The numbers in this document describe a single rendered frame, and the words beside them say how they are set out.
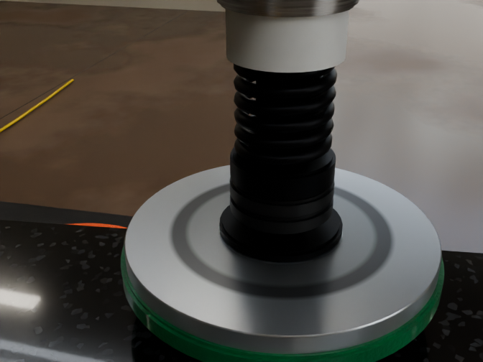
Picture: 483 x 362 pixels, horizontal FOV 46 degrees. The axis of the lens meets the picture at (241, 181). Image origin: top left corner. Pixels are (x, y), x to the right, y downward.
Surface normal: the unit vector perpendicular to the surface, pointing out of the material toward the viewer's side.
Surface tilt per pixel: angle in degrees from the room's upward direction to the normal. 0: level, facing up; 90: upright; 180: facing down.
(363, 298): 0
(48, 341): 0
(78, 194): 0
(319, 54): 90
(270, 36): 90
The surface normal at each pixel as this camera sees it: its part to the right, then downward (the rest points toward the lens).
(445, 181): 0.00, -0.88
